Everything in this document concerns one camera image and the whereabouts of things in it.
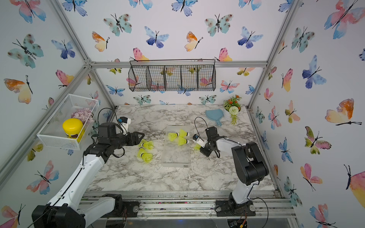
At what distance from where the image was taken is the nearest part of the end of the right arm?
0.72m

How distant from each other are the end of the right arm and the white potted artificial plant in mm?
246

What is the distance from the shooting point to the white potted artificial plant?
3.30 ft
